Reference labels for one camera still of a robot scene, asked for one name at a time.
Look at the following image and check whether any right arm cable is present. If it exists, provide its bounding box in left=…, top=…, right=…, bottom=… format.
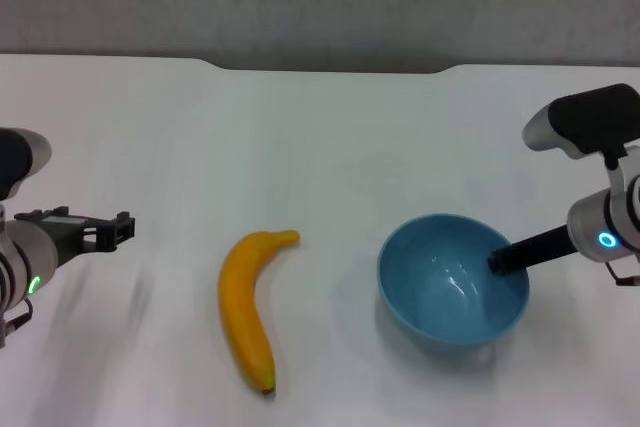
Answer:
left=606, top=260, right=640, bottom=289

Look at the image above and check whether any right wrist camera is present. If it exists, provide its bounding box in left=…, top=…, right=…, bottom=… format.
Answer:
left=522, top=84, right=640, bottom=171

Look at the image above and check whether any blue bowl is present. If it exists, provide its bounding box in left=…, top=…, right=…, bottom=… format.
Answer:
left=376, top=213, right=530, bottom=348

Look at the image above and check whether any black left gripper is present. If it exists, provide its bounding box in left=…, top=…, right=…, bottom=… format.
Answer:
left=14, top=206, right=136, bottom=268

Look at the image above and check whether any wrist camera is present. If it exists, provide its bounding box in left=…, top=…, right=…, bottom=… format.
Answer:
left=0, top=127, right=53, bottom=201
left=522, top=84, right=640, bottom=171

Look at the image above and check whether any yellow banana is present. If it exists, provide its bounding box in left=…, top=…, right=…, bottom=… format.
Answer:
left=217, top=229, right=302, bottom=396

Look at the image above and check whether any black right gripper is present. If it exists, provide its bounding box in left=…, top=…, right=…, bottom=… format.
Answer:
left=487, top=225, right=576, bottom=277

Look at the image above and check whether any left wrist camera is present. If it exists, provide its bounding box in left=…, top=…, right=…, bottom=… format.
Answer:
left=0, top=127, right=53, bottom=201

